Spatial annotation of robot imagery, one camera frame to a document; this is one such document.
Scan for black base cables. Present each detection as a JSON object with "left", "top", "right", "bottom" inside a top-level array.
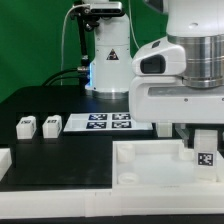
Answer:
[{"left": 41, "top": 67, "right": 88, "bottom": 87}]

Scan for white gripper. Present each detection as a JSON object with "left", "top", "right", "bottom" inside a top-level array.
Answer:
[{"left": 129, "top": 76, "right": 224, "bottom": 147}]

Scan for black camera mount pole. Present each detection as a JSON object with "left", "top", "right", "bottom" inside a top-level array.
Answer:
[{"left": 70, "top": 3, "right": 100, "bottom": 69}]

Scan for white camera cable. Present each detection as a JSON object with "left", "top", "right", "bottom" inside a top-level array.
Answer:
[{"left": 60, "top": 3, "right": 84, "bottom": 86}]

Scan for white square tabletop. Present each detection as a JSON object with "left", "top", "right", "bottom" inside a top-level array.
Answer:
[{"left": 112, "top": 140, "right": 224, "bottom": 196}]

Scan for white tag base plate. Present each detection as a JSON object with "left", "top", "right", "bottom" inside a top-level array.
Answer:
[{"left": 64, "top": 112, "right": 153, "bottom": 132}]

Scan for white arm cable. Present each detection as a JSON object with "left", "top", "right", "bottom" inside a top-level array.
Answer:
[{"left": 127, "top": 0, "right": 141, "bottom": 51}]

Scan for grey camera on mount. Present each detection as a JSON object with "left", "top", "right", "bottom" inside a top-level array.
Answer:
[{"left": 90, "top": 2, "right": 123, "bottom": 16}]

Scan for white obstacle fence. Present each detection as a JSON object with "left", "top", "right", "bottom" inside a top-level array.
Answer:
[{"left": 0, "top": 148, "right": 224, "bottom": 220}]

